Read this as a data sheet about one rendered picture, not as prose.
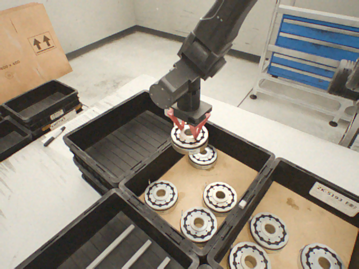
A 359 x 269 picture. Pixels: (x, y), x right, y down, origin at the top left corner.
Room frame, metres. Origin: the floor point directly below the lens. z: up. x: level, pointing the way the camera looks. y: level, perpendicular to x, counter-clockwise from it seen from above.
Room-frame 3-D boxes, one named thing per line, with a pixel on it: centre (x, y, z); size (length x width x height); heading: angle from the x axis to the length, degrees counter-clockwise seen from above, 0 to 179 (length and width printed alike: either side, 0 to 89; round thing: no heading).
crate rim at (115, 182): (0.62, 0.16, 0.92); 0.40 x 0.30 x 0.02; 140
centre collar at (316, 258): (0.19, -0.35, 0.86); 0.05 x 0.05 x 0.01
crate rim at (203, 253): (0.43, -0.07, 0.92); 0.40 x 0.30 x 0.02; 140
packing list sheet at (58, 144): (0.85, 0.49, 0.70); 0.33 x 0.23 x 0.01; 146
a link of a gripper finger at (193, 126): (0.46, -0.03, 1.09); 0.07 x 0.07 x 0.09; 49
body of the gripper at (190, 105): (0.46, -0.02, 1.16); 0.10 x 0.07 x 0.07; 49
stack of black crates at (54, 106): (1.30, 0.94, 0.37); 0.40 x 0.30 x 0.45; 146
